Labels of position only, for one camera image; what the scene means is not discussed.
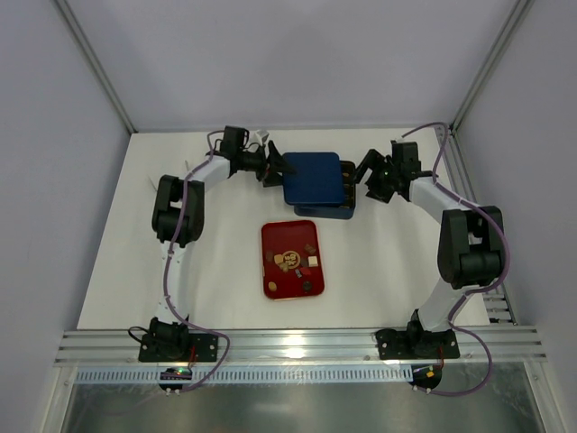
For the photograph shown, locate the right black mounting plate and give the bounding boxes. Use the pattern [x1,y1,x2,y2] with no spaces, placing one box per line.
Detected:
[375,328,461,360]

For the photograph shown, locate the blue tin lid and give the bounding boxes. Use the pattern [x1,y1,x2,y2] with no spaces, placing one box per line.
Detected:
[283,152,345,206]

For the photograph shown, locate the slotted cable duct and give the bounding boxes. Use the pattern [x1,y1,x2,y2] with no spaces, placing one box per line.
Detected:
[75,364,413,386]

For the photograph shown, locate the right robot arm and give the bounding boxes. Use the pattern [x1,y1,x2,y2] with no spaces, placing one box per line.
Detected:
[353,142,507,360]

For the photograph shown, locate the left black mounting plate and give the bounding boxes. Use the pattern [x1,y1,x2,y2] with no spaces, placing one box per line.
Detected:
[138,334,218,363]

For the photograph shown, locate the right aluminium corner post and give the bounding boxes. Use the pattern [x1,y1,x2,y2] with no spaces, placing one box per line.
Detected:
[451,0,535,133]

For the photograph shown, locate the black mounting plate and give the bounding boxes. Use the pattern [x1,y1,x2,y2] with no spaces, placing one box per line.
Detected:
[138,334,218,363]
[375,328,461,360]

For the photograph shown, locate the red lacquer tray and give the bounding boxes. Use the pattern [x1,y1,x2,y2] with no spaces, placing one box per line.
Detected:
[261,220,325,300]

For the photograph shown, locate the aluminium corner post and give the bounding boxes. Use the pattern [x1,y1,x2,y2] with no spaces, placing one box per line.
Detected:
[451,0,535,133]
[51,0,137,134]

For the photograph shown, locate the purple cable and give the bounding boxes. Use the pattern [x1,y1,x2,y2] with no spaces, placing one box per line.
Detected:
[162,129,234,392]
[400,121,511,397]

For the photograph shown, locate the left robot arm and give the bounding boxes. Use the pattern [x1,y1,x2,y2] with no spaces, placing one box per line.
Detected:
[139,125,297,362]

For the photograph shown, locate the left aluminium corner post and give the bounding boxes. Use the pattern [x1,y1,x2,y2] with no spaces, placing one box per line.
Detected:
[51,0,137,134]

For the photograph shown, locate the aluminium front rail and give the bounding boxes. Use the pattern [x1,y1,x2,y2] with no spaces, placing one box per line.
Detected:
[54,325,547,366]

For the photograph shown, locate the metal serving tongs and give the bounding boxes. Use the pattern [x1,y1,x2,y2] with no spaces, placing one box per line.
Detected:
[147,160,190,192]

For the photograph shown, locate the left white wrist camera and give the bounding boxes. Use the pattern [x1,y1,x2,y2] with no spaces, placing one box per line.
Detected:
[251,129,270,145]

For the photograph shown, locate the blue chocolate tin box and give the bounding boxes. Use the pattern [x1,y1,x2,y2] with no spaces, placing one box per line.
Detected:
[293,161,356,220]

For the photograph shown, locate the right aluminium side rail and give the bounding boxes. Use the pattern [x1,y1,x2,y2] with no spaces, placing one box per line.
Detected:
[443,134,517,326]

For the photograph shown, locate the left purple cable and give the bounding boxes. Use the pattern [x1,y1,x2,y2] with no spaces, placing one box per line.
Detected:
[162,129,234,392]

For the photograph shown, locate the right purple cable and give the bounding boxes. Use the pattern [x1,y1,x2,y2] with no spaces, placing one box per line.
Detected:
[400,121,511,397]

